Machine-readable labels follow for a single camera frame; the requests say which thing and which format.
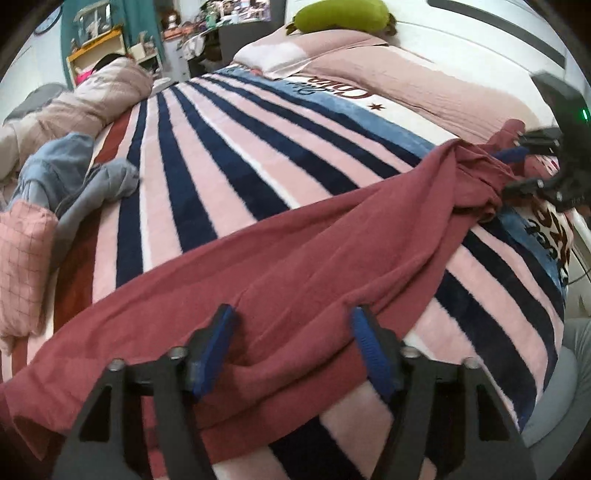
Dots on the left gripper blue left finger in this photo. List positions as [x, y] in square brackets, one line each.
[107, 439]

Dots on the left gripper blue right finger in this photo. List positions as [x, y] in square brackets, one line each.
[449, 414]

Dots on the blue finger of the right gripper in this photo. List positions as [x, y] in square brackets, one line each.
[533, 187]
[515, 155]

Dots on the dark red pants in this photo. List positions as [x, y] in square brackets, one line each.
[293, 280]

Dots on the pink ribbed pillow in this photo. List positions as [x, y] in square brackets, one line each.
[415, 83]

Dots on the white bed headboard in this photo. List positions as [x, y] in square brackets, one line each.
[490, 50]

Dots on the green plush toy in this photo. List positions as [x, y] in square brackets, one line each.
[369, 16]

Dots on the pink checked garment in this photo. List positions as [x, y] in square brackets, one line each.
[27, 236]

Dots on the pink and white pillow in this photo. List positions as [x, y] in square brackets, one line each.
[278, 55]

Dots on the blue jeans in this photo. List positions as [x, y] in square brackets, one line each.
[60, 179]

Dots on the dark cluttered desk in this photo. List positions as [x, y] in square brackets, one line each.
[226, 27]

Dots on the grey pink patchwork duvet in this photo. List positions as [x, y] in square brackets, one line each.
[87, 109]

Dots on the black and white plush toy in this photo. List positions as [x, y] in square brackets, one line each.
[107, 59]

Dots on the yellow white shelf unit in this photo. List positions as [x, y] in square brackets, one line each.
[82, 61]

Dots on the teal curtain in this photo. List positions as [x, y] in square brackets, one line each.
[134, 17]

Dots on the glass display case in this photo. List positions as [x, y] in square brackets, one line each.
[93, 21]

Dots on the round black wall clock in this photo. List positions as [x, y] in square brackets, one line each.
[49, 22]

